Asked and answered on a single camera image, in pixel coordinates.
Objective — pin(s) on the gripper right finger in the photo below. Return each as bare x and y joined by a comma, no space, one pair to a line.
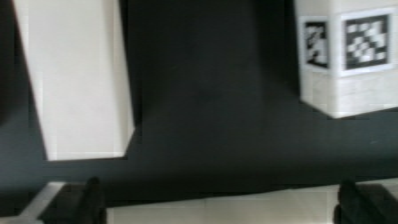
366,204

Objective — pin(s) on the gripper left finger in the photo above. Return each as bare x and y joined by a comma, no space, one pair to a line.
68,204

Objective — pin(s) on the white chair back frame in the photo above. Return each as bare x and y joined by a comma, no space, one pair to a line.
73,47

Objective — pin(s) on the white chair leg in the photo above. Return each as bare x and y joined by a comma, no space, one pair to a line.
347,40

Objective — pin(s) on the white U-shaped fence frame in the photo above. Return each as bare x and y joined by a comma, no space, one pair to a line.
295,206

